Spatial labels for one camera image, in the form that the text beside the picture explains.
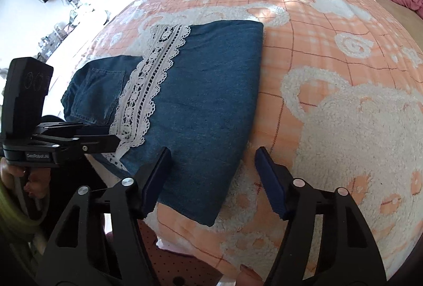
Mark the orange bear plush blanket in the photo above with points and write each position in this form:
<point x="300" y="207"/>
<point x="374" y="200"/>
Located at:
<point x="339" y="104"/>

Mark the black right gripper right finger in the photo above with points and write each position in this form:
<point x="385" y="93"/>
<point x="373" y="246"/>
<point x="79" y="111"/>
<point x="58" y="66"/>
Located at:
<point x="275" y="179"/>

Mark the person's left hand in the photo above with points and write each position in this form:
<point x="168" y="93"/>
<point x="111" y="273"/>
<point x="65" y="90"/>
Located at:
<point x="34" y="182"/>

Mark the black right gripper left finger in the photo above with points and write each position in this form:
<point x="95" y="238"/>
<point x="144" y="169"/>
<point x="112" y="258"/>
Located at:
<point x="150" y="180"/>

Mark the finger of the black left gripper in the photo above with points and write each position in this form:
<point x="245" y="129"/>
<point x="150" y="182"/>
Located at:
<point x="88" y="130"/>

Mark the person's right hand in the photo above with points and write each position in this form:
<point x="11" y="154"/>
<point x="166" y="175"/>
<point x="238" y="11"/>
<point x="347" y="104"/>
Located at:
<point x="248" y="277"/>

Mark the blue denim lace-trimmed pants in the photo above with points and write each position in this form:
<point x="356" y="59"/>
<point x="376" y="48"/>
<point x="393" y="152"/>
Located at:
<point x="194" y="90"/>

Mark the white cluttered dresser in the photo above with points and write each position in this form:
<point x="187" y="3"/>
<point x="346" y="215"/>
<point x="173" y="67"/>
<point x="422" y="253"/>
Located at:
<point x="30" y="28"/>

